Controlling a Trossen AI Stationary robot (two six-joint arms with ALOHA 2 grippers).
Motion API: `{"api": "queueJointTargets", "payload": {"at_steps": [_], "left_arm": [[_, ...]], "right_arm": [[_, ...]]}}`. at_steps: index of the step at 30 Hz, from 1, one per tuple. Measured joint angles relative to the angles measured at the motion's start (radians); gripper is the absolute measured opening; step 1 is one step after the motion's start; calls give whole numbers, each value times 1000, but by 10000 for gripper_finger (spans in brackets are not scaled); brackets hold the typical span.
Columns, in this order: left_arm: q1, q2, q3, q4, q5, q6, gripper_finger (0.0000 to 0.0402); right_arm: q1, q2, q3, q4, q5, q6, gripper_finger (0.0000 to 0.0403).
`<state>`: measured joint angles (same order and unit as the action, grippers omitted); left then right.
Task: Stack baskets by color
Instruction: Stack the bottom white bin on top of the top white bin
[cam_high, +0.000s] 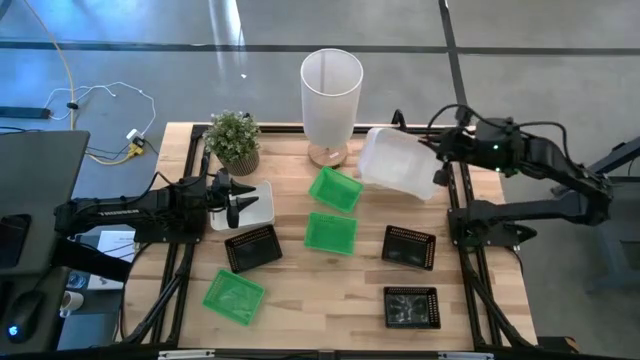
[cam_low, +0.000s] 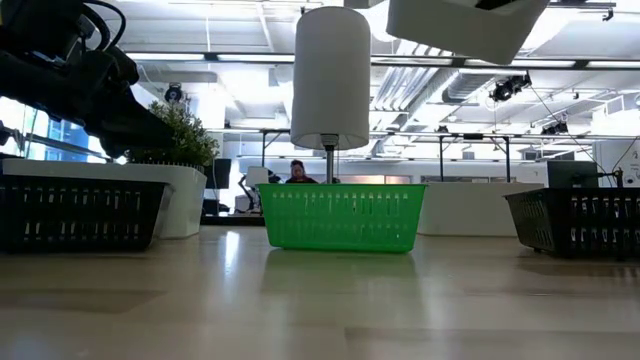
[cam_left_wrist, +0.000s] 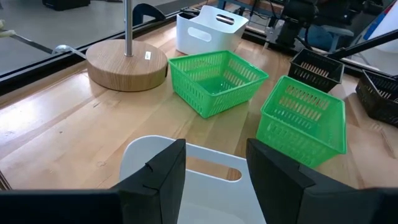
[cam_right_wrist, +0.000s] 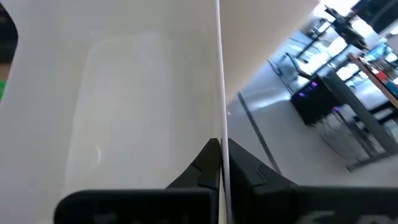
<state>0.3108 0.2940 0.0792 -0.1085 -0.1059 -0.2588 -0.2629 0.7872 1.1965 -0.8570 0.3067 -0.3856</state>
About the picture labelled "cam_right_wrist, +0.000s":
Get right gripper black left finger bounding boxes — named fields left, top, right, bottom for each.
left=54, top=138, right=222, bottom=224

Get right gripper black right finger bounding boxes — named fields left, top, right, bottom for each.
left=222, top=138, right=398, bottom=224

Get white plastic basket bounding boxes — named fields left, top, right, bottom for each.
left=0, top=0, right=321, bottom=224

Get black computer tower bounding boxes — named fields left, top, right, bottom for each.
left=290, top=79, right=343, bottom=125

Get wood-top desk with grey legs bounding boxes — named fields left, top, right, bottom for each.
left=317, top=52, right=398, bottom=172

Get black equipment stand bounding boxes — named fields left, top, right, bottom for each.
left=325, top=5, right=369, bottom=52

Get black monitor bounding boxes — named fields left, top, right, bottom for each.
left=351, top=0, right=398, bottom=35

